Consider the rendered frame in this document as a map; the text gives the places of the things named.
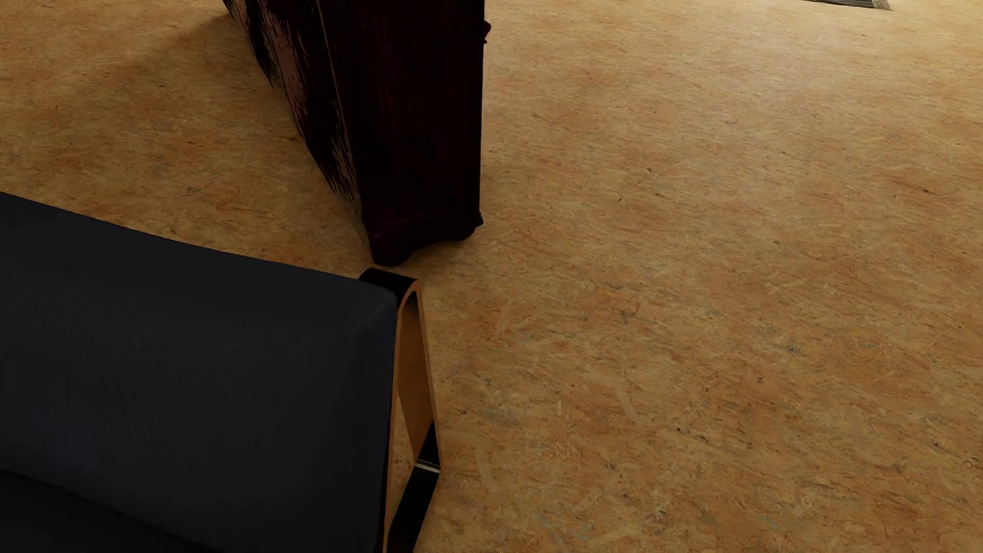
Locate dark red wooden cabinet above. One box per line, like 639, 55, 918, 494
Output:
223, 0, 492, 267

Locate dark upholstered armchair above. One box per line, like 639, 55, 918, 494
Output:
0, 192, 442, 553

